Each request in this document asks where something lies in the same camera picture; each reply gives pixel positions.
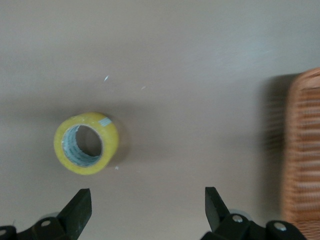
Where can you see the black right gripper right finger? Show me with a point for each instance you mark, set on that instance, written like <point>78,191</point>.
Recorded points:
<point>217,217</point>

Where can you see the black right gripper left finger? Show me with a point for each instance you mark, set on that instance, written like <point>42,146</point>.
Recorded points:
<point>72,220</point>

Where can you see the yellowish clear tape roll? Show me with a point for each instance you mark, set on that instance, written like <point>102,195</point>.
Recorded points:
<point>110,140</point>

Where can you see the brown wicker basket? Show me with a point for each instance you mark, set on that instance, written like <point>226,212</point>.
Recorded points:
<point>305,150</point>

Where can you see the brown table cover sheet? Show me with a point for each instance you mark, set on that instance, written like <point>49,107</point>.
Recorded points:
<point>175,62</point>

